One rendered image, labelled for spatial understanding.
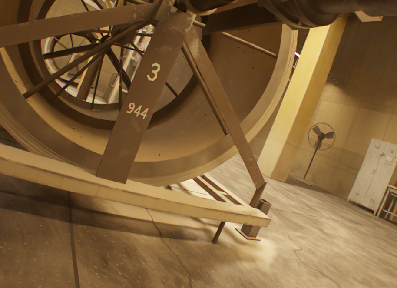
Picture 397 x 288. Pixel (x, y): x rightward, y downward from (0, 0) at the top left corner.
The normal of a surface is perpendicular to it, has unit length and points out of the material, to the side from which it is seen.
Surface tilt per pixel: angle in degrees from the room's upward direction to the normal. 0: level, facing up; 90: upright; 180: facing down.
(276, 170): 90
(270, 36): 111
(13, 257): 0
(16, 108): 90
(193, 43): 90
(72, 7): 90
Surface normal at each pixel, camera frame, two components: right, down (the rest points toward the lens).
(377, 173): -0.79, -0.32
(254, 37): -0.88, 0.04
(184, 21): 0.48, 0.22
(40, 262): 0.39, -0.92
